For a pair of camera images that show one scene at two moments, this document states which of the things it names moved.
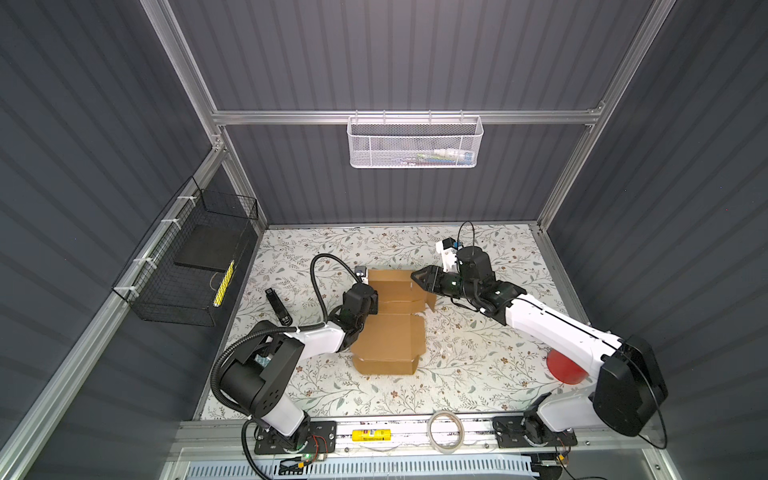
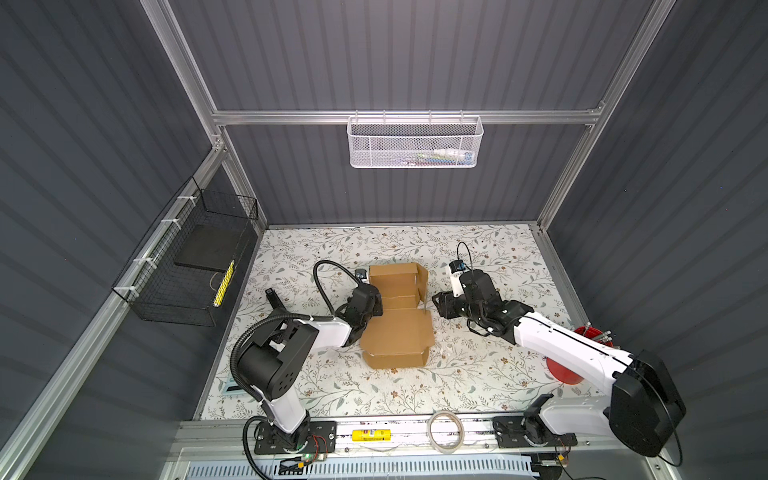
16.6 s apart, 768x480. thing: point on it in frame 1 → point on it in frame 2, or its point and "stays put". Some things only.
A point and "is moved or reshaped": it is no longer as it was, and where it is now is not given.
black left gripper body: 373,303 stays put
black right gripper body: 449,284 → 457,306
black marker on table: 278,308 stays put
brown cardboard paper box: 390,342 is moved or reshaped
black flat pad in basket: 211,246 stays put
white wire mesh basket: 414,141 stays put
